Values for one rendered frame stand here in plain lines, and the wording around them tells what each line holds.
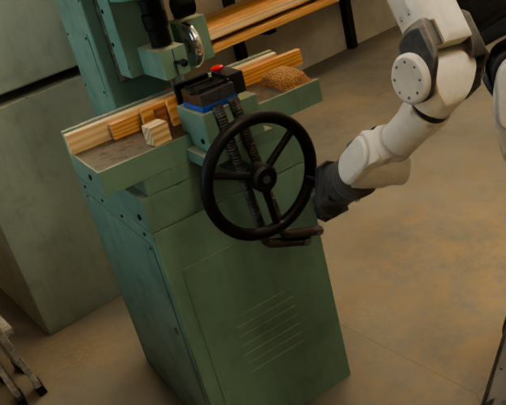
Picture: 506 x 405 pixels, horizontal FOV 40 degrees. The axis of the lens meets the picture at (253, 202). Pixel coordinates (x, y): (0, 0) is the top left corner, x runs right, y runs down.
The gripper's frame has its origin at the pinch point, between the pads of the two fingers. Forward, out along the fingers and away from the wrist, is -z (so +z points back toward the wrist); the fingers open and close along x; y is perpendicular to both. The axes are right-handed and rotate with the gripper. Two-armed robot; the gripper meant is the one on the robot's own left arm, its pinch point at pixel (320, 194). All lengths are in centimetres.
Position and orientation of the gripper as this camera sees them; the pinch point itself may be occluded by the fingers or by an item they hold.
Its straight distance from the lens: 149.4
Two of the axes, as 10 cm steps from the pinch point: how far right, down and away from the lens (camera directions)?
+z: 3.3, -2.0, -9.2
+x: 0.5, -9.7, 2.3
